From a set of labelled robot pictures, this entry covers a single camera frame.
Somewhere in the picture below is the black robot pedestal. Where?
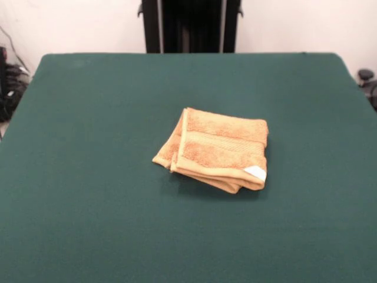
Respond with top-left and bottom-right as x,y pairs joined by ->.
137,0 -> 245,54

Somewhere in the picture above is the dark green table cloth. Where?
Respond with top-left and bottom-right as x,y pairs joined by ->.
0,52 -> 377,283

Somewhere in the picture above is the tan terry towel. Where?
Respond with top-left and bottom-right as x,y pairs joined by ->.
151,107 -> 269,195

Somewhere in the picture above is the thin grey wall cable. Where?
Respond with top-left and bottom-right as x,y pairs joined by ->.
0,25 -> 30,73

